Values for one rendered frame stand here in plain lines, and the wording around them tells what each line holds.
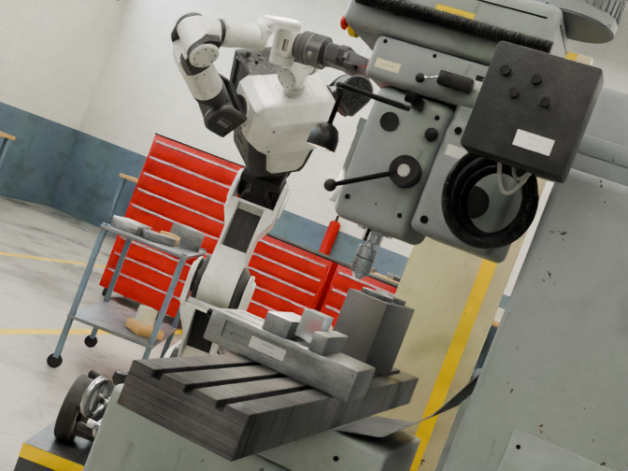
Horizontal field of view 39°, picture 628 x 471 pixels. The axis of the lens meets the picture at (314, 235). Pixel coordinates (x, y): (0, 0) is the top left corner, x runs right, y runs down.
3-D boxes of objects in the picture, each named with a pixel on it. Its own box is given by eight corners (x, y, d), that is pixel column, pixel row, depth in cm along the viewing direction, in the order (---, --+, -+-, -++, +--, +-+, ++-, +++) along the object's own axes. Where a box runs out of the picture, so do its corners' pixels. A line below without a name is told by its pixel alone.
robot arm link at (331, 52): (350, 37, 225) (309, 25, 229) (336, 73, 225) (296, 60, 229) (364, 52, 237) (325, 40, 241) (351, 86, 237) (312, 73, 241)
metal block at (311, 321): (293, 335, 191) (304, 308, 191) (303, 334, 196) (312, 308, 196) (315, 344, 189) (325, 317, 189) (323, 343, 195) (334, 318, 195)
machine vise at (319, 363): (202, 337, 192) (220, 290, 192) (229, 336, 207) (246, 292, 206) (346, 403, 181) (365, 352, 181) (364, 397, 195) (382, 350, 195)
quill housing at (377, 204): (327, 212, 202) (378, 79, 201) (353, 222, 221) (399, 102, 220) (403, 241, 195) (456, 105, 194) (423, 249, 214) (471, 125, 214)
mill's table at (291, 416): (115, 403, 150) (132, 358, 150) (338, 372, 266) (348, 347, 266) (231, 462, 142) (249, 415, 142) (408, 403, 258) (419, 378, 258)
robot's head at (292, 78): (273, 87, 249) (279, 63, 243) (294, 73, 256) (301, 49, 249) (292, 100, 248) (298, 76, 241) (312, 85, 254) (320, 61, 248)
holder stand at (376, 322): (323, 352, 236) (349, 282, 236) (355, 354, 256) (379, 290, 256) (362, 371, 231) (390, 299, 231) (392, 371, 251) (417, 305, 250)
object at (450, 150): (406, 227, 193) (449, 115, 192) (429, 238, 216) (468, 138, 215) (488, 258, 187) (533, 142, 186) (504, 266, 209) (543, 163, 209)
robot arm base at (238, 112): (181, 93, 254) (200, 66, 247) (219, 101, 262) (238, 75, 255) (195, 135, 247) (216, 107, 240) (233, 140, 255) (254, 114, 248)
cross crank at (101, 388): (62, 412, 224) (78, 369, 224) (89, 408, 235) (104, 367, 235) (112, 439, 219) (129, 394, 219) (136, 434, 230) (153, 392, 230)
